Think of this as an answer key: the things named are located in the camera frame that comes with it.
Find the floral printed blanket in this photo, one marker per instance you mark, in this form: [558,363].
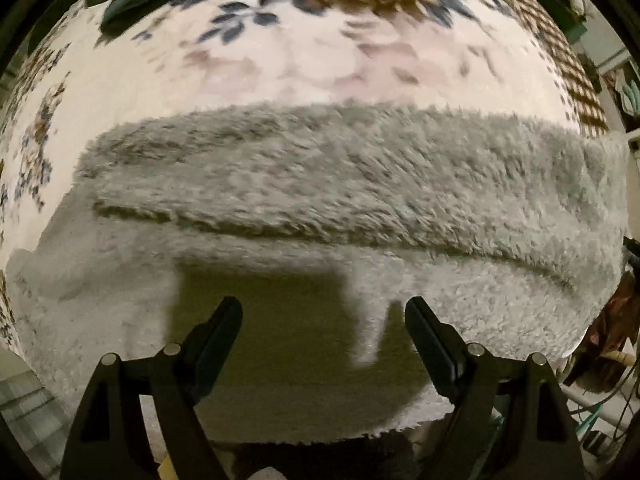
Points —
[310,55]

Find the grey fluffy towel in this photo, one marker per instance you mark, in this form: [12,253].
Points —
[320,195]

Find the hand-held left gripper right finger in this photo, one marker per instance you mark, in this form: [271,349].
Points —
[436,342]

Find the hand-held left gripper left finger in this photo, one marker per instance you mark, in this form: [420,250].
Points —
[216,340]

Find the checkered brown blanket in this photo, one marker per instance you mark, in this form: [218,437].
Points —
[555,45]

